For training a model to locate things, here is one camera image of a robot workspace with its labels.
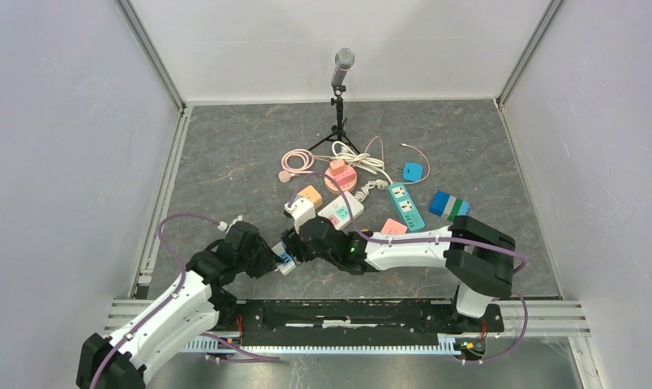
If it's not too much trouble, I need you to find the beige cube plug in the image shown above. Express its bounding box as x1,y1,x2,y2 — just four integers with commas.
298,185,323,210

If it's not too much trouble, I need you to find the pink cube plug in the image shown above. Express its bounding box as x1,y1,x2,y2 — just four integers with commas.
380,218,408,235

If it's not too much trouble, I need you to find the blue plug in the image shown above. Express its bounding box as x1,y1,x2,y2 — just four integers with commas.
401,162,424,182

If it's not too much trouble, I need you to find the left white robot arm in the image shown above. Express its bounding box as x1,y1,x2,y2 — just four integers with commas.
76,221,282,388

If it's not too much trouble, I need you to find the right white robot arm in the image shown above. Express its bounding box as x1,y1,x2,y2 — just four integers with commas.
281,216,523,331

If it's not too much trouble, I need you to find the round pink socket base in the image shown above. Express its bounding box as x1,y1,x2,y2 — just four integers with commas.
324,166,358,194

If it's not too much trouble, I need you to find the white power strip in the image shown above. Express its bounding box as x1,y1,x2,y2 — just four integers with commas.
272,192,364,276

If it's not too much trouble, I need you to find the pink adapter on round base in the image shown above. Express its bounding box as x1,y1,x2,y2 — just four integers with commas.
327,159,357,190

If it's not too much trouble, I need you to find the teal power strip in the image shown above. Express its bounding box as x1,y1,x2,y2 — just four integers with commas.
388,183,426,232

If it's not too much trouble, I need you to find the black tripod stand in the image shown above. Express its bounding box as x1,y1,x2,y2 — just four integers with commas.
308,85,359,152

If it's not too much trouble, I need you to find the blue green toy block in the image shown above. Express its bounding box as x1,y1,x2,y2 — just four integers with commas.
429,190,470,222

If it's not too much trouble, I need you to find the silver microphone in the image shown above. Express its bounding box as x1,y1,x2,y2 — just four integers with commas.
331,47,355,88

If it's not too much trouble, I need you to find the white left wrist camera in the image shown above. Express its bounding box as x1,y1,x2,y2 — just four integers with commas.
217,215,244,233

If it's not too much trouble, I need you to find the white strip cord with plug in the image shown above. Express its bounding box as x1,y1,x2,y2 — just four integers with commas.
354,179,388,203

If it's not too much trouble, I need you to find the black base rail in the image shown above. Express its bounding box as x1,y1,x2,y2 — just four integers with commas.
213,298,504,347

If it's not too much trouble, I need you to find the pink coiled cable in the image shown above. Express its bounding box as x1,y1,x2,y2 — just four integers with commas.
277,148,332,184

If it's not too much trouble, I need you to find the white coiled cable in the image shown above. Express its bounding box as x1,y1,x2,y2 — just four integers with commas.
331,140,386,184

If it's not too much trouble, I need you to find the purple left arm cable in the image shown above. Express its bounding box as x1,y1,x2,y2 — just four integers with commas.
89,212,222,389

